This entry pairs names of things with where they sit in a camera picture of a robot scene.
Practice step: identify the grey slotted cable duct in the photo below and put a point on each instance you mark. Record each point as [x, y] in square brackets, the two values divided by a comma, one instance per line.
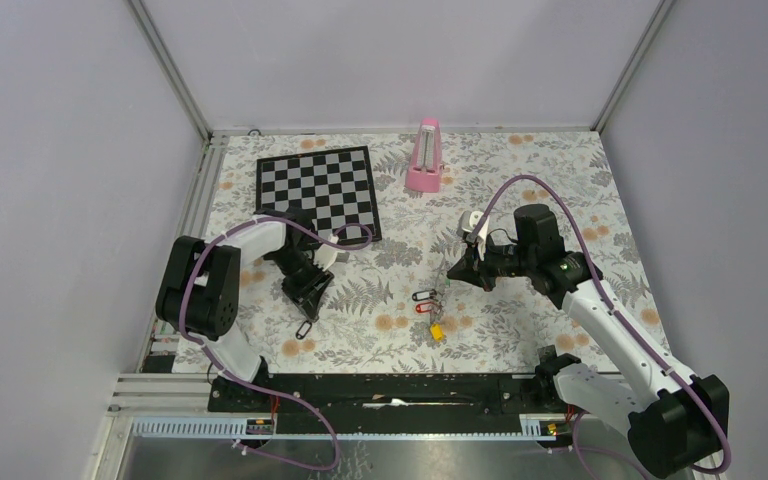
[388, 427]

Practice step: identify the black white chessboard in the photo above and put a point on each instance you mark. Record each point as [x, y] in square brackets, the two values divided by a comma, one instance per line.
[335, 186]

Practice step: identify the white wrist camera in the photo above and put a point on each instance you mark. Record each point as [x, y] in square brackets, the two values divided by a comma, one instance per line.
[326, 256]
[474, 232]

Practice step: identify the pink metronome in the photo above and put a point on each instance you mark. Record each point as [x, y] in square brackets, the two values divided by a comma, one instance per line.
[425, 167]

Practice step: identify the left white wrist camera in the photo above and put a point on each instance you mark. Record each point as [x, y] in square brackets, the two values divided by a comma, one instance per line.
[326, 256]

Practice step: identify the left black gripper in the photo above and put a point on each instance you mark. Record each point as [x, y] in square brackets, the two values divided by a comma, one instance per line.
[309, 302]

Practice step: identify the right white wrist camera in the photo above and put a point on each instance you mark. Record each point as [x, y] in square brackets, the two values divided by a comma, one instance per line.
[474, 232]

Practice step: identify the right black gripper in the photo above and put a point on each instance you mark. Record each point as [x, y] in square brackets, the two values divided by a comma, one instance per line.
[471, 271]

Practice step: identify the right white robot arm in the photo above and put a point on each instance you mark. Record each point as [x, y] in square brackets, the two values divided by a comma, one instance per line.
[671, 417]

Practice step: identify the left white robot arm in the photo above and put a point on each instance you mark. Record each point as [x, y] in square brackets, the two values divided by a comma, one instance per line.
[200, 290]

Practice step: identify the keyring with coloured key tags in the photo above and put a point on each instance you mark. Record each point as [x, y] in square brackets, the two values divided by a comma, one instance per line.
[430, 300]

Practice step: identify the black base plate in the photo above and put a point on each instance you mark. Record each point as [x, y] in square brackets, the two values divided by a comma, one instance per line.
[368, 395]

